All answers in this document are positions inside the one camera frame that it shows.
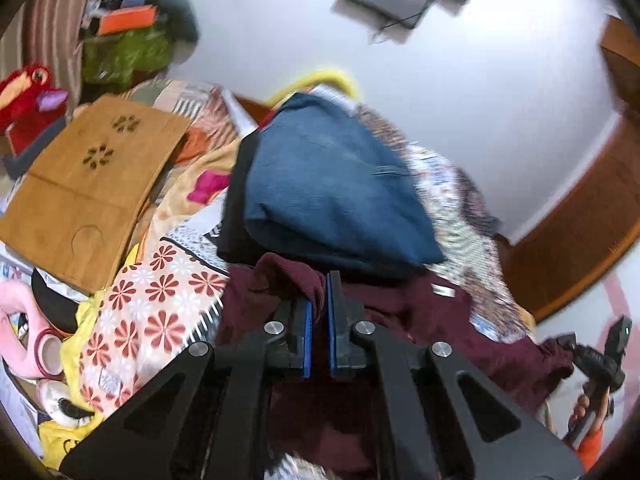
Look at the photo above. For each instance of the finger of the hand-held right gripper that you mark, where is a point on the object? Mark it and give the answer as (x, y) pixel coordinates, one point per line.
(567, 347)

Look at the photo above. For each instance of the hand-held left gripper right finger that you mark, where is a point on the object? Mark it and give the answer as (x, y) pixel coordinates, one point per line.
(332, 332)

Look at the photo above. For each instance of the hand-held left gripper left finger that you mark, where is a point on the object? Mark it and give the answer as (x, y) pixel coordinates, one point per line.
(306, 342)

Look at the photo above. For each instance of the maroon button-up shirt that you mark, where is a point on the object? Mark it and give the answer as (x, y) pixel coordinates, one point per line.
(400, 310)

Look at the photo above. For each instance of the person's right hand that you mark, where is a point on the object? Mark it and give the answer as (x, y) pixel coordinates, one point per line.
(580, 407)

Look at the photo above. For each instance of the folded blue jeans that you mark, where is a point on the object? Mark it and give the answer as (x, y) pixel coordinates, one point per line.
(325, 185)

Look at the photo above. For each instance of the red flower print blanket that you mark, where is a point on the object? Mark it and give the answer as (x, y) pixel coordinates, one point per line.
(160, 320)

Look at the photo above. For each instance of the folded black garment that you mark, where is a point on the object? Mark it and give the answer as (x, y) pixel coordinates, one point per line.
(235, 210)

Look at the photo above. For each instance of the patchwork patterned bedspread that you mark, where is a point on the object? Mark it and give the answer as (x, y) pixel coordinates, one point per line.
(465, 220)

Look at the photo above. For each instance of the peach printed blanket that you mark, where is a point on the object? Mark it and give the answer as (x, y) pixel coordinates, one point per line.
(175, 200)

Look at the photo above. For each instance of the yellow curved object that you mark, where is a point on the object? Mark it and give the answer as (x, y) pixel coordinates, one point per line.
(325, 80)

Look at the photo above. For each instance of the wooden lap desk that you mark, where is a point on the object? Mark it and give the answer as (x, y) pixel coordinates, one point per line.
(75, 200)

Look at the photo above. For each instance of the pink plush toy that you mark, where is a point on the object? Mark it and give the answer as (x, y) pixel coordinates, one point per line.
(20, 320)

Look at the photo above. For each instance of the wooden door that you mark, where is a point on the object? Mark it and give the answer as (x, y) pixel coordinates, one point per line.
(622, 65)

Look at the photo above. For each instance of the green bag with clutter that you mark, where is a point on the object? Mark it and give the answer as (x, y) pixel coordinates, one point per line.
(130, 57)

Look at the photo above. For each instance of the orange box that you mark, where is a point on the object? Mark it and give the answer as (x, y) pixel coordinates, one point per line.
(127, 19)

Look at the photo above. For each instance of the red plush toy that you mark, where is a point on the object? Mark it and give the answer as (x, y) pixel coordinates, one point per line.
(25, 92)

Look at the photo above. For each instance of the striped brown curtain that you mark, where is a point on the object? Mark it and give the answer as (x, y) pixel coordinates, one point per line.
(55, 20)

